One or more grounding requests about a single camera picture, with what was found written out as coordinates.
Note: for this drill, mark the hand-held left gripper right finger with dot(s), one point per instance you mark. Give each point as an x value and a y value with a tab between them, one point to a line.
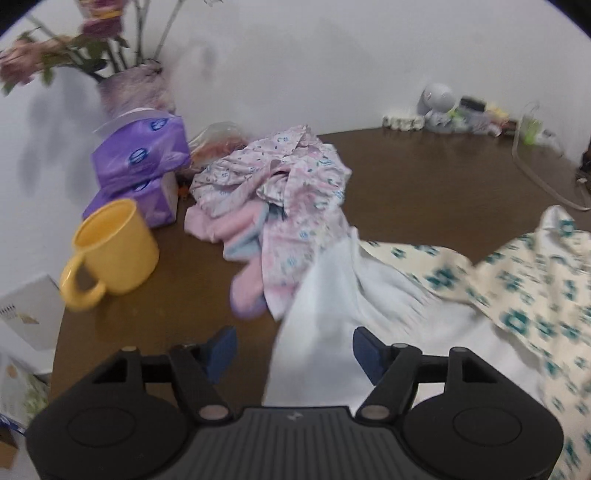
367	354

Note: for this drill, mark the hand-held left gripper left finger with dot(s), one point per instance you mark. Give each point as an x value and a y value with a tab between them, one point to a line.
222	353

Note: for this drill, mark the cream green-flowered garment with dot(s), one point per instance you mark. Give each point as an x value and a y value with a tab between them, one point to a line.
508	286

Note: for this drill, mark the pink purple sock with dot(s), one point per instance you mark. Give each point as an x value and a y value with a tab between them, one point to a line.
247	295

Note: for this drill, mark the plain pink garment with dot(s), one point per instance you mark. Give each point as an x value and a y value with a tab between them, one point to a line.
221	226

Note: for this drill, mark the yellow mug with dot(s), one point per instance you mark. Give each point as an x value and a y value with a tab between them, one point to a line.
120	251

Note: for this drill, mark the purple tissue pack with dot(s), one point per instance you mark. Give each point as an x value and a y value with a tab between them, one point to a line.
147	203
138	147

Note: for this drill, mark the pink floral garment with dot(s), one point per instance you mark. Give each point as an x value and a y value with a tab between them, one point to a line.
300	184

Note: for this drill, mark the white cardboard box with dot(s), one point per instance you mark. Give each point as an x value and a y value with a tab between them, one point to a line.
27	309

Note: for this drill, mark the clear plastic bag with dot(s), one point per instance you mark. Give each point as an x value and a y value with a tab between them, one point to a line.
212	147

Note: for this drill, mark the flower-printed box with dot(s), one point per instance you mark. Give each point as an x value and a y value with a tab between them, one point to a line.
18	392

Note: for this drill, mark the row of white blocks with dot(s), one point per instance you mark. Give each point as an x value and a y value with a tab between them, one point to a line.
402	122

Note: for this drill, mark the grey tin box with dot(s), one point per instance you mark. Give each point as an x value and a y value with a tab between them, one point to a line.
475	122

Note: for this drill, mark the white robot toy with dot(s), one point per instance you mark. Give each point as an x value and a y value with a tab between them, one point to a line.
436	99

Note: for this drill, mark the black charger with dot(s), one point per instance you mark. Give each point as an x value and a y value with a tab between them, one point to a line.
473	102

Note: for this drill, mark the yellow sticky note stack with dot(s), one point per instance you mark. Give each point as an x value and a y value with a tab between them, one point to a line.
496	111

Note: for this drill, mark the purple glass vase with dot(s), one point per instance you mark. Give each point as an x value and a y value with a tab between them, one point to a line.
134	90

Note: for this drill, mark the green bottle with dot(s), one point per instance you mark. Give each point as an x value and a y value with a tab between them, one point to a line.
531	127

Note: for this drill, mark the white power strip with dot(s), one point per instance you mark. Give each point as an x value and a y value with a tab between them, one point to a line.
550	141

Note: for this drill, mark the black adapter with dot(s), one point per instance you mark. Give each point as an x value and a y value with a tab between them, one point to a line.
585	159

